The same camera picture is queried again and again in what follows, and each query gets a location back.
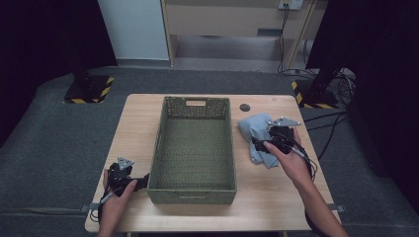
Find white cabinet panel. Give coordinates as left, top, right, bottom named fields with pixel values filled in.
left=96, top=0, right=171, bottom=62

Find black stand with striped base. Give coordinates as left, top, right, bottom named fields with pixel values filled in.
left=291, top=65, right=341, bottom=110
left=63, top=53, right=116, bottom=105

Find person's left hand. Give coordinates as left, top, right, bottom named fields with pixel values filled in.
left=102, top=169, right=138, bottom=219

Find black floor cables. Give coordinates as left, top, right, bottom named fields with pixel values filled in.
left=283, top=39, right=358, bottom=162

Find light blue cloth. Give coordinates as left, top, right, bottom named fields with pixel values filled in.
left=237, top=112, right=282, bottom=170

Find light wooden shelf unit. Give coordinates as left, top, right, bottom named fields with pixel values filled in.
left=160, top=0, right=328, bottom=73

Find grey tape strip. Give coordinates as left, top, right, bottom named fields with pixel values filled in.
left=328, top=202, right=347, bottom=213
left=80, top=202, right=101, bottom=213

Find black outlet cable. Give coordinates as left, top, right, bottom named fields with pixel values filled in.
left=277, top=3, right=292, bottom=74

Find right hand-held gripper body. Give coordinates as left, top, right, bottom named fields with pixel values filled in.
left=268, top=117, right=302, bottom=155

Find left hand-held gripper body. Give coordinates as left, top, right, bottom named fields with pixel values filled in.
left=107, top=156, right=135, bottom=198

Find person's right hand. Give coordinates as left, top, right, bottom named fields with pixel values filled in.
left=263, top=127, right=313, bottom=189

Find green woven basket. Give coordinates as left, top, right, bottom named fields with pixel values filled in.
left=146, top=95, right=238, bottom=205

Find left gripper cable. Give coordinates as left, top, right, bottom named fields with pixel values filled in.
left=89, top=164, right=124, bottom=224

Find white wall power outlet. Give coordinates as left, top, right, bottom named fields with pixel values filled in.
left=278, top=0, right=305, bottom=11

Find black curtain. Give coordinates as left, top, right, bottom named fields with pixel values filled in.
left=305, top=0, right=419, bottom=215
left=0, top=0, right=119, bottom=147

